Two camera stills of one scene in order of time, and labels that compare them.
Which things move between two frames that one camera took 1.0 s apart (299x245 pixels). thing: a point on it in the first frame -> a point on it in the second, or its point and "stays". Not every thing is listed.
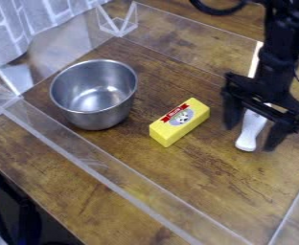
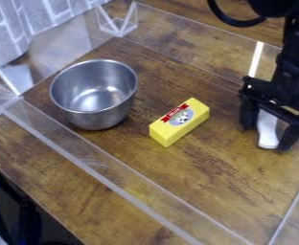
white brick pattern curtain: (14, 20) stays
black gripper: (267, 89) -> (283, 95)
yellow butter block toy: (179, 122) stays
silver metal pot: (93, 90) stays
